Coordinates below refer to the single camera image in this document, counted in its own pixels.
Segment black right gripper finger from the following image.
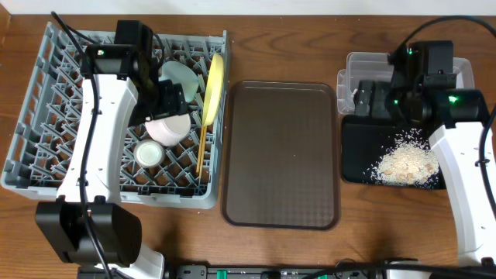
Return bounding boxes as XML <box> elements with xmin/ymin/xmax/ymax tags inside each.
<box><xmin>353</xmin><ymin>80</ymin><xmax>374</xmax><ymax>116</ymax></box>
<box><xmin>371</xmin><ymin>81</ymin><xmax>391</xmax><ymax>119</ymax></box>

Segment light blue bowl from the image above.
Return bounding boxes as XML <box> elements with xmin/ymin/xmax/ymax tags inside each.
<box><xmin>159</xmin><ymin>61</ymin><xmax>199</xmax><ymax>103</ymax></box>

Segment pink white bowl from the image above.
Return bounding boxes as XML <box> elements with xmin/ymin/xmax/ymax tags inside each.
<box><xmin>144</xmin><ymin>114</ymin><xmax>191</xmax><ymax>146</ymax></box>

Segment wooden chopstick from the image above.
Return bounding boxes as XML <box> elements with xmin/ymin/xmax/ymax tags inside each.
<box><xmin>198</xmin><ymin>126</ymin><xmax>208</xmax><ymax>180</ymax></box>
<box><xmin>196</xmin><ymin>126</ymin><xmax>205</xmax><ymax>175</ymax></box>

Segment small white cup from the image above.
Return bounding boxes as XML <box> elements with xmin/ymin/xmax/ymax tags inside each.
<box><xmin>133</xmin><ymin>139</ymin><xmax>165</xmax><ymax>168</ymax></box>

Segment yellow plate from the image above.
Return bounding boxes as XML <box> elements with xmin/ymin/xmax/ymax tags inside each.
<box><xmin>202</xmin><ymin>53</ymin><xmax>225</xmax><ymax>126</ymax></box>

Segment rice grains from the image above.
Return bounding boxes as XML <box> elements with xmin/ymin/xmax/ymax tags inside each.
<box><xmin>364</xmin><ymin>128</ymin><xmax>439</xmax><ymax>188</ymax></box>

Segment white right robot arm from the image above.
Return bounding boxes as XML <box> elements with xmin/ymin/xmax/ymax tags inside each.
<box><xmin>353</xmin><ymin>73</ymin><xmax>495</xmax><ymax>278</ymax></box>

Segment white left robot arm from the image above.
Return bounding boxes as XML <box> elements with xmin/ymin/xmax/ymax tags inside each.
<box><xmin>35</xmin><ymin>43</ymin><xmax>181</xmax><ymax>278</ymax></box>

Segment clear plastic waste bin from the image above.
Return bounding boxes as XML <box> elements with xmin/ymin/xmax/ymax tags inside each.
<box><xmin>336</xmin><ymin>52</ymin><xmax>475</xmax><ymax>115</ymax></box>

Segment grey dishwasher rack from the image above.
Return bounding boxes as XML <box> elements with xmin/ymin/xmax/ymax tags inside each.
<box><xmin>1</xmin><ymin>22</ymin><xmax>230</xmax><ymax>209</ymax></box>

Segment black plastic tray bin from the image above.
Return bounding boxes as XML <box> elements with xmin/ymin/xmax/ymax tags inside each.
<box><xmin>342</xmin><ymin>115</ymin><xmax>445</xmax><ymax>190</ymax></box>

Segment brown serving tray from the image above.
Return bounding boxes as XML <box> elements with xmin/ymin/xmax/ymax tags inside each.
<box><xmin>222</xmin><ymin>81</ymin><xmax>341</xmax><ymax>231</ymax></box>

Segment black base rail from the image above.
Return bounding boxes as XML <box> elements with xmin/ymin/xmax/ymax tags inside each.
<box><xmin>76</xmin><ymin>259</ymin><xmax>496</xmax><ymax>279</ymax></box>

